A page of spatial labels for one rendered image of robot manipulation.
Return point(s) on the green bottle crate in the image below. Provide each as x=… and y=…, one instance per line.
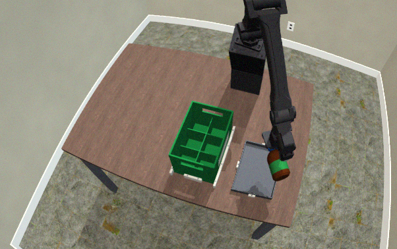
x=198, y=144

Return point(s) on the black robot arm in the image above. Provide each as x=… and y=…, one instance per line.
x=265, y=24

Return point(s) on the green and brown bottle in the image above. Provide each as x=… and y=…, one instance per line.
x=279, y=169

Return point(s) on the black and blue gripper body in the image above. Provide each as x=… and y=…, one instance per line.
x=266, y=136

